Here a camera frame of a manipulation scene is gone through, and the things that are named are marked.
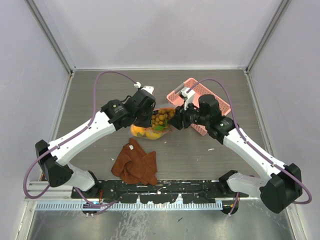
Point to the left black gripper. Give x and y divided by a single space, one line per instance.
147 123

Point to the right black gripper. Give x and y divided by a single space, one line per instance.
181 115

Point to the clear zip top bag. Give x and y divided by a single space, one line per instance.
157 107

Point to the brown longan bunch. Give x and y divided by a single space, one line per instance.
160 119

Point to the yellow apple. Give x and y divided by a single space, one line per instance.
153 135

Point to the orange peach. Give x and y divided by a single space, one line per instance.
137 131

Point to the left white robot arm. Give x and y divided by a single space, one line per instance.
56 155

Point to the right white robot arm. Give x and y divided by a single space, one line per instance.
277 184

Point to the brown cloth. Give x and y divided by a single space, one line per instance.
133 165

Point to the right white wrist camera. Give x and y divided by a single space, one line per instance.
147 88

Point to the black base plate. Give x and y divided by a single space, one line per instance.
165 191

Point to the grey slotted cable duct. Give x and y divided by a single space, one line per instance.
80 205

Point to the aluminium frame rail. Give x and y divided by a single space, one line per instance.
65 192

